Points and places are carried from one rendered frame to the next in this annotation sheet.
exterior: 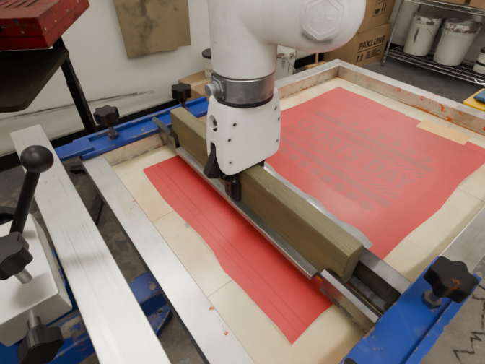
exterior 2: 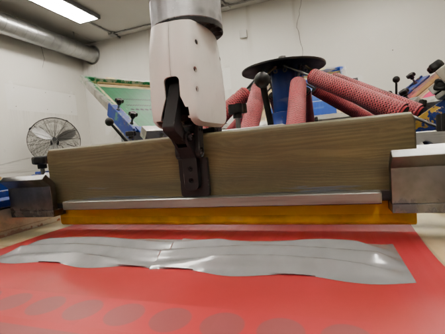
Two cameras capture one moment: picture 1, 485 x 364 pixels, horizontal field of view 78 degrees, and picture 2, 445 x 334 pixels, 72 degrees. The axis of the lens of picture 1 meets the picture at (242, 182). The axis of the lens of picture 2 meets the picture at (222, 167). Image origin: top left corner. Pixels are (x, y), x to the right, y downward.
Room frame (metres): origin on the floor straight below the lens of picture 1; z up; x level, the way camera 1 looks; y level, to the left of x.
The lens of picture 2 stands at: (0.65, -0.16, 1.04)
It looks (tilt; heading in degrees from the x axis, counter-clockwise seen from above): 4 degrees down; 147
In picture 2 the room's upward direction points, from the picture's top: 5 degrees counter-clockwise
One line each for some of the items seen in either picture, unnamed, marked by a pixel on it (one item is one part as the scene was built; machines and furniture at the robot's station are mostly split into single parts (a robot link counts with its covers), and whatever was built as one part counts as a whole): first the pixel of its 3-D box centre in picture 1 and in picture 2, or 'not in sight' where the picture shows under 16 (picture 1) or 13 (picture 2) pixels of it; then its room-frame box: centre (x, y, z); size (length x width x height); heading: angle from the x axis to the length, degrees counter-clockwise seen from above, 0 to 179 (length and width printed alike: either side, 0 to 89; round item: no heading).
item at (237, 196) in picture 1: (226, 184); not in sight; (0.33, 0.02, 1.03); 0.03 x 0.03 x 0.07; 38
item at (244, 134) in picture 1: (243, 123); (192, 75); (0.35, 0.00, 1.12); 0.10 x 0.07 x 0.11; 128
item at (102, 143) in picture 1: (154, 134); not in sight; (0.55, 0.19, 0.97); 0.30 x 0.05 x 0.07; 128
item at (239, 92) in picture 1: (239, 80); (189, 20); (0.35, 0.00, 1.18); 0.09 x 0.07 x 0.03; 128
